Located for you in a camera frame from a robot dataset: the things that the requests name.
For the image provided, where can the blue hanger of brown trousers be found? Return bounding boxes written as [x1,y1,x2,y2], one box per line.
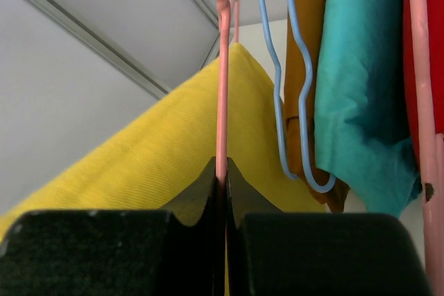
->
[258,0,298,180]

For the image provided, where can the red trousers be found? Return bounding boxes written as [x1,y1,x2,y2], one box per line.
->
[402,0,444,172]

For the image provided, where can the aluminium frame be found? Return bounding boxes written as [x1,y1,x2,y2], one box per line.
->
[27,0,220,98]

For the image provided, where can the teal trousers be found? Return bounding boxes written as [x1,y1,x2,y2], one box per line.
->
[314,0,420,217]

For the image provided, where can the pink hanger of red trousers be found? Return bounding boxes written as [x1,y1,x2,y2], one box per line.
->
[409,0,443,295]

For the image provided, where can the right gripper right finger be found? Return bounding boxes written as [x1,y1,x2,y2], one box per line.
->
[226,160,432,295]

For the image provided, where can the yellow trousers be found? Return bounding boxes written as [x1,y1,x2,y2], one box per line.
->
[0,42,329,296]

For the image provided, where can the blue hanger of teal trousers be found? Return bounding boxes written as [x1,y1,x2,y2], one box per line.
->
[287,0,336,193]

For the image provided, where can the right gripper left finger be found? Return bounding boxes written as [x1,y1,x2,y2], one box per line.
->
[1,160,218,295]

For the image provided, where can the pink hanger of yellow trousers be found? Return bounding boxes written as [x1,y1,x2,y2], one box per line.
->
[215,0,239,184]

